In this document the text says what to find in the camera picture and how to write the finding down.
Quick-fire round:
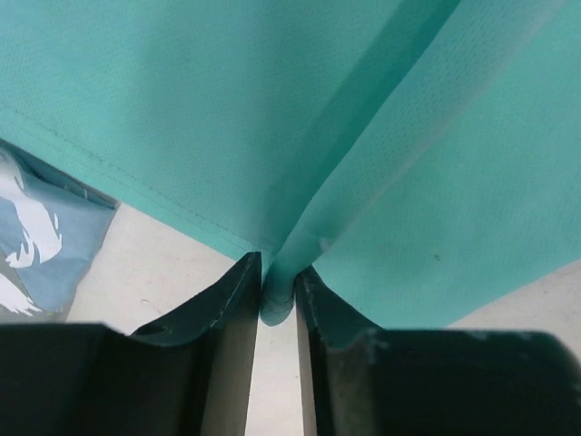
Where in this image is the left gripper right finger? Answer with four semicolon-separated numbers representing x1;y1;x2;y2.
294;268;580;435

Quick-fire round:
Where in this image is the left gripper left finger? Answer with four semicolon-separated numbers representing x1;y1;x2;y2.
1;253;261;435

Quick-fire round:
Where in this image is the teal t shirt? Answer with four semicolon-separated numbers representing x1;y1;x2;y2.
1;1;580;327

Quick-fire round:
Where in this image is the folded blue printed t shirt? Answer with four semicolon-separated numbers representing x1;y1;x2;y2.
1;142;118;323

